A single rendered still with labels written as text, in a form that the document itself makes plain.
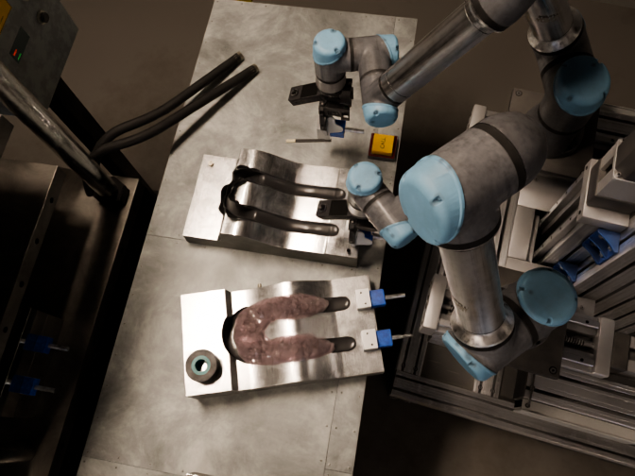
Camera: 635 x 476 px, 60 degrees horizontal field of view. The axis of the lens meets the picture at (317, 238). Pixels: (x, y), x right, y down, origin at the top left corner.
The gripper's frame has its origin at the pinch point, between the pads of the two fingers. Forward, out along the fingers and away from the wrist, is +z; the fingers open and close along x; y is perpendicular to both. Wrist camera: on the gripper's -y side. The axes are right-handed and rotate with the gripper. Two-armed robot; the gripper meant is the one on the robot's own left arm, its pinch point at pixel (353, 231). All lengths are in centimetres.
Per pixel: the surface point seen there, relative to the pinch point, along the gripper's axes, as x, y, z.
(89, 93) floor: 86, -147, 90
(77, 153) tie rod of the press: 4, -72, -18
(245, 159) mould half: 15.7, -33.1, -3.0
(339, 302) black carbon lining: -18.7, -0.9, 5.5
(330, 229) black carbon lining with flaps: 0.4, -6.6, 1.9
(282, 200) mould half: 6.4, -21.2, 1.0
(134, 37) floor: 122, -133, 90
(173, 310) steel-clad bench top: -27, -47, 10
